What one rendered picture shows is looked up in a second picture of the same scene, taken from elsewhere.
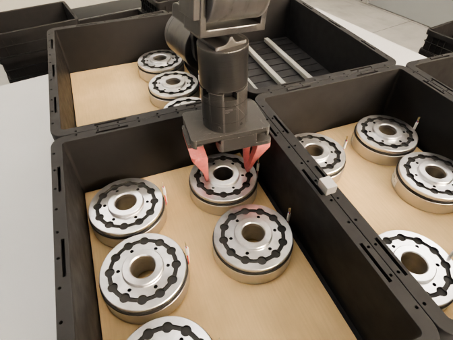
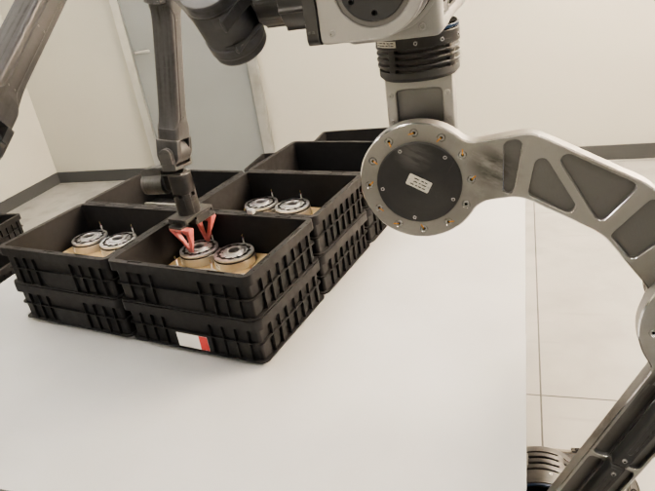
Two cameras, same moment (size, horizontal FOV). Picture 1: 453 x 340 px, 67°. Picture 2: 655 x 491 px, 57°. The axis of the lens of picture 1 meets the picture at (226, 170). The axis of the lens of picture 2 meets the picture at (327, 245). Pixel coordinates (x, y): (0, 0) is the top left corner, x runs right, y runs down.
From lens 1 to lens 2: 118 cm
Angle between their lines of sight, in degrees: 36
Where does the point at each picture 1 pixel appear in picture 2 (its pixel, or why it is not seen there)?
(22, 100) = not seen: outside the picture
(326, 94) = (220, 197)
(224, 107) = (191, 200)
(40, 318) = (143, 373)
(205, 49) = (176, 176)
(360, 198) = not seen: hidden behind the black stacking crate
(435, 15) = (242, 163)
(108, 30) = (39, 233)
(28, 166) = (27, 354)
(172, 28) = (146, 180)
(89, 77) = not seen: hidden behind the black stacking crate
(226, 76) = (188, 184)
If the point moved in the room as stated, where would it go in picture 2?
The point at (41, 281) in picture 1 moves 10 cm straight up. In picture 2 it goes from (123, 368) to (110, 332)
